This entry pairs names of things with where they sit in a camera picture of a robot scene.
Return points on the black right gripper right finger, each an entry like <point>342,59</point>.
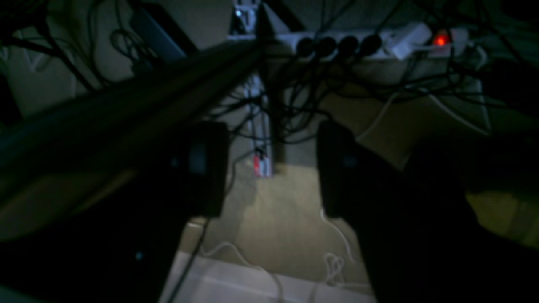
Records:
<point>346,173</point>

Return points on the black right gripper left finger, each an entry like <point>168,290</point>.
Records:
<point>199,164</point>

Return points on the white plug adapter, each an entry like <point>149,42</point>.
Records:
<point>404,41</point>

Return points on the aluminium table leg profile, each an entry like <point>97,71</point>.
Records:
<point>243,27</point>

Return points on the white power strip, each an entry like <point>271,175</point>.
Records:
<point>442,44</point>

